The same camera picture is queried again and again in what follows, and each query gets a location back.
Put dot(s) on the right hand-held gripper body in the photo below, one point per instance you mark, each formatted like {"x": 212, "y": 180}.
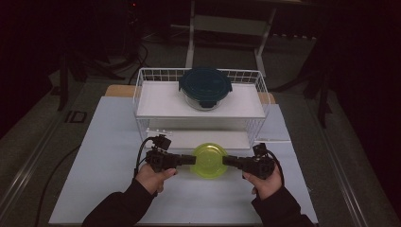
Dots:
{"x": 260, "y": 165}

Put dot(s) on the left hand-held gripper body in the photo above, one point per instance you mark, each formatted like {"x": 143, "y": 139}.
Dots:
{"x": 160, "y": 160}

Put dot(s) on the yellow-green plastic bowl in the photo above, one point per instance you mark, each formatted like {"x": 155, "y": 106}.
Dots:
{"x": 208, "y": 160}

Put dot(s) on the glass container with dark lid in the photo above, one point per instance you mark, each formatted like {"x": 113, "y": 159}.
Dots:
{"x": 205, "y": 85}

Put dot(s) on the person's left hand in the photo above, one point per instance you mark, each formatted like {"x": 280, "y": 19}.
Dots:
{"x": 151, "y": 179}

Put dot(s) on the person's right hand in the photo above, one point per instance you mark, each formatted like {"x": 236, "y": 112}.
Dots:
{"x": 268, "y": 186}

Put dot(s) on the pale blue table mat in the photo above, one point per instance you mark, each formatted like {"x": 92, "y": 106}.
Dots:
{"x": 104, "y": 151}

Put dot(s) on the black stand leg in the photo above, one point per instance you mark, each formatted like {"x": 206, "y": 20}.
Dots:
{"x": 323, "y": 101}

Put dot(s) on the white metal table frame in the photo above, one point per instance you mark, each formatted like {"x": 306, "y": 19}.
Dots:
{"x": 190, "y": 47}

